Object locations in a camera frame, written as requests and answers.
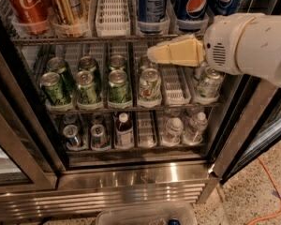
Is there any empty white tray shelf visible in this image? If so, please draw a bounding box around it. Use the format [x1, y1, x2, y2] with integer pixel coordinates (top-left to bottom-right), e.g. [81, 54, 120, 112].
[137, 111, 157, 148]
[96, 0, 130, 37]
[159, 64, 191, 106]

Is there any silver blue can front left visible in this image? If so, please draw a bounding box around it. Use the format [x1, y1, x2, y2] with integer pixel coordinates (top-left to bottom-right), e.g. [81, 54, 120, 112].
[63, 125, 82, 147]

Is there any empty white tray middle shelf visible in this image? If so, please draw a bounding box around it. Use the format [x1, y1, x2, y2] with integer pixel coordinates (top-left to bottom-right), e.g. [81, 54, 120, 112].
[159, 64, 191, 106]

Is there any red coca cola can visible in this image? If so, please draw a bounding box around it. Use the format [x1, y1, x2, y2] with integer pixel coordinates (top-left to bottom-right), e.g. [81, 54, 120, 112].
[8, 0, 49, 35]

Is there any clear water bottle right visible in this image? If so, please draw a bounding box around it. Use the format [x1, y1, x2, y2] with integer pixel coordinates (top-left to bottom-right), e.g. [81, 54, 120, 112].
[183, 112, 208, 145]

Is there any clear plastic bin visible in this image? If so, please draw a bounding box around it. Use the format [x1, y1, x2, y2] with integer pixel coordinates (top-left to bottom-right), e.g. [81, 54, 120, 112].
[96, 202, 198, 225]

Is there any empty white tray top shelf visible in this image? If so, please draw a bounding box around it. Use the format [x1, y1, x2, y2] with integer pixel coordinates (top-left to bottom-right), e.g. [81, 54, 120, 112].
[96, 0, 130, 37]

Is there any white diet can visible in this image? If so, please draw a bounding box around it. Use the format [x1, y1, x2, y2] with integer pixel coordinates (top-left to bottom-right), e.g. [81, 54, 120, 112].
[139, 55, 157, 73]
[139, 68, 161, 101]

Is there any white green can front right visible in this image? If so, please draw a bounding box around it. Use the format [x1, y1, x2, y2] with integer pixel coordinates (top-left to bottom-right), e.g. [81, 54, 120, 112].
[196, 67, 224, 98]

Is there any orange extension cable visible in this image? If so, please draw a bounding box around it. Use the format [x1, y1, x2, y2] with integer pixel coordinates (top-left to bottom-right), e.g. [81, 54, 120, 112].
[246, 157, 281, 225]

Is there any open fridge glass door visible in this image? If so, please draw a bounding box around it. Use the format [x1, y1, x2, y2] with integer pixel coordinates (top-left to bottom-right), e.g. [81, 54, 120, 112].
[198, 75, 281, 203]

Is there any empty white tray bottom shelf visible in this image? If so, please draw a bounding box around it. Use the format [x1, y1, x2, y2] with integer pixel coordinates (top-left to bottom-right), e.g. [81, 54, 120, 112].
[137, 111, 157, 148]

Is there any green can front left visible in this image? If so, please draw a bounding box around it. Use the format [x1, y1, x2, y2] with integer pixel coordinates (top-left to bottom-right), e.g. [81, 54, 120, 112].
[40, 72, 71, 106]

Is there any white diet can back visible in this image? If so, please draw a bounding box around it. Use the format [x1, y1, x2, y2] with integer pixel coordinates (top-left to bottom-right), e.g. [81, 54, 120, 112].
[139, 55, 157, 73]

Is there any silver blue can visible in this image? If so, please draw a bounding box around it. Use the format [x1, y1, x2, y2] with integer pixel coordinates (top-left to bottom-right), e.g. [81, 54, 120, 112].
[91, 124, 109, 150]
[90, 113, 105, 125]
[63, 113, 80, 127]
[63, 125, 82, 147]

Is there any clear water bottle left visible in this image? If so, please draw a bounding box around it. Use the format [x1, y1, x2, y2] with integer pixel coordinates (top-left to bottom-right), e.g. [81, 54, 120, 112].
[161, 117, 184, 146]

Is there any gold soda can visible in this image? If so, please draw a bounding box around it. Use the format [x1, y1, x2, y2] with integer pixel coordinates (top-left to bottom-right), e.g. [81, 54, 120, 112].
[52, 0, 87, 38]

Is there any clear water bottle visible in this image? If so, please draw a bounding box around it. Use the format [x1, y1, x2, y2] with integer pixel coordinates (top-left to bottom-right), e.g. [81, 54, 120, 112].
[161, 117, 184, 146]
[183, 112, 208, 145]

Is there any stainless steel fridge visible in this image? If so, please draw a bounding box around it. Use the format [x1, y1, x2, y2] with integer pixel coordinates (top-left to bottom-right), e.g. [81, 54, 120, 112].
[0, 0, 281, 221]

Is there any dark juice bottle white cap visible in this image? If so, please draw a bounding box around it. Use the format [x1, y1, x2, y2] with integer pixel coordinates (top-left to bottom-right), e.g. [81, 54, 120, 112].
[116, 112, 134, 149]

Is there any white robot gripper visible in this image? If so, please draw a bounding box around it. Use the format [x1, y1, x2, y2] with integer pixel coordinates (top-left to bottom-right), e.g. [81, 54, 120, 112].
[147, 13, 257, 75]

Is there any green can back left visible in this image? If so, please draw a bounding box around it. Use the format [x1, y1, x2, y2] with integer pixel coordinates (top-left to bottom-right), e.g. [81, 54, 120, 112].
[47, 57, 75, 93]

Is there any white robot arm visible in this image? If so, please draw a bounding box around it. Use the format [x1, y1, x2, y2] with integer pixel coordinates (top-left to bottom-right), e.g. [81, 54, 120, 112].
[147, 13, 281, 88]

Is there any silver blue can back left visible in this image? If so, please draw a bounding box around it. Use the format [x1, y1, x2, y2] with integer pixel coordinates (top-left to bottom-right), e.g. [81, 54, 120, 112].
[63, 113, 80, 127]

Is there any white diet can front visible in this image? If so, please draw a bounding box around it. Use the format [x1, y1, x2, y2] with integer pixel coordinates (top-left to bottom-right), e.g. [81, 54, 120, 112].
[139, 68, 161, 101]

